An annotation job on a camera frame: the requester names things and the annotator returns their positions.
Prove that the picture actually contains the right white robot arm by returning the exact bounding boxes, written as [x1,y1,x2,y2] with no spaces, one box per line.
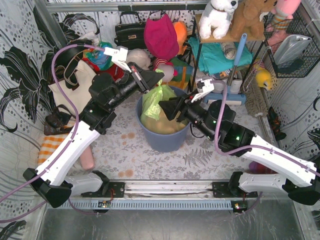
[159,96,320,206]

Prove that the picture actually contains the teal folded cloth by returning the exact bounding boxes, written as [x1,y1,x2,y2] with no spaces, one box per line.
[188,37,253,75]

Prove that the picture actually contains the black round hat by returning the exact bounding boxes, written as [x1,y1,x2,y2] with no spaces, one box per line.
[55,39,94,67]

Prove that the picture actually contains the green plastic trash bag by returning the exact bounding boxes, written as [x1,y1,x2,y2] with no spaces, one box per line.
[140,79,188,135]

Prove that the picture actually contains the dark brown leather bag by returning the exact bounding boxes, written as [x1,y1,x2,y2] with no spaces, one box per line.
[44,104,76,136]

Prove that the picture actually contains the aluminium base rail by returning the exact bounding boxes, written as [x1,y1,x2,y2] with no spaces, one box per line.
[45,177,259,213]

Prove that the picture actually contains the black leather handbag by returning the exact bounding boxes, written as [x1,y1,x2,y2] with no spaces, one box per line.
[114,11,147,50]

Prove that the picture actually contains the colourful patterned cloth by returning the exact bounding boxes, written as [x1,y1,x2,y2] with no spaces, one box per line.
[82,48,114,72]

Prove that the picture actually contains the black wire basket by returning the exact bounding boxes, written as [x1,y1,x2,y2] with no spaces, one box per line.
[264,12,320,79]

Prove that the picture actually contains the cream canvas tote bag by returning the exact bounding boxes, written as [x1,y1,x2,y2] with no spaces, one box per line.
[49,60,96,115]

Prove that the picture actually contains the black orange small toy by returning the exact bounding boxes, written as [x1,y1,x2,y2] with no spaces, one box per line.
[268,106,287,141]

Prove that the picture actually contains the white plush dog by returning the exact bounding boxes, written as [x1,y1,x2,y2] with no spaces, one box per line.
[199,0,238,40]

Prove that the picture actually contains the blue grey trash bin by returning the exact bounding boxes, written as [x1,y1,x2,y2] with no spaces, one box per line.
[136,86,189,153]

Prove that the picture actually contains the red garment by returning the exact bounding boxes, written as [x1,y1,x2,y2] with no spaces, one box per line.
[85,59,124,81]

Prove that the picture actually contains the pink white plush pig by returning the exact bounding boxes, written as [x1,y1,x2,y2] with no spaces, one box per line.
[153,58,178,83]

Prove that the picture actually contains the yellow plush duck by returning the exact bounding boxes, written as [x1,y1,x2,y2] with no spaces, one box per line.
[253,62,272,91]

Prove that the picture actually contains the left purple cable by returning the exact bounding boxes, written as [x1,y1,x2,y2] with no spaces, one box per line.
[0,43,106,223]

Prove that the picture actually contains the pink plush cylinder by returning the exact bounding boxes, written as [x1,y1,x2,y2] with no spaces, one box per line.
[79,146,95,171]

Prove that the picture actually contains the magenta cloth bag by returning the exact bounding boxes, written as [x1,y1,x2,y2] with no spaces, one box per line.
[144,14,179,61]

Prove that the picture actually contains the white plush lamb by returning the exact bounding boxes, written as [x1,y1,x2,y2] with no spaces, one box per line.
[126,48,151,70]

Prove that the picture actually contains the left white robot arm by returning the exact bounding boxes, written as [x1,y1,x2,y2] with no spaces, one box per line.
[23,62,164,208]

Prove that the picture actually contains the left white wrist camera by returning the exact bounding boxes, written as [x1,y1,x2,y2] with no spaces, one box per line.
[103,46,131,72]

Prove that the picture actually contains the rainbow striped cloth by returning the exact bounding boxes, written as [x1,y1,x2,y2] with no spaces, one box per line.
[168,57,194,90]

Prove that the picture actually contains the orange white checked towel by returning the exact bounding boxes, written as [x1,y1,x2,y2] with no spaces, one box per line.
[37,133,68,166]

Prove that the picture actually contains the brown teddy bear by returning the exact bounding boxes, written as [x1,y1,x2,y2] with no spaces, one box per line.
[230,0,278,39]

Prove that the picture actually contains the silver foil pouch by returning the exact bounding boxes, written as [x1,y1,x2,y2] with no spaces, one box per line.
[273,34,312,65]

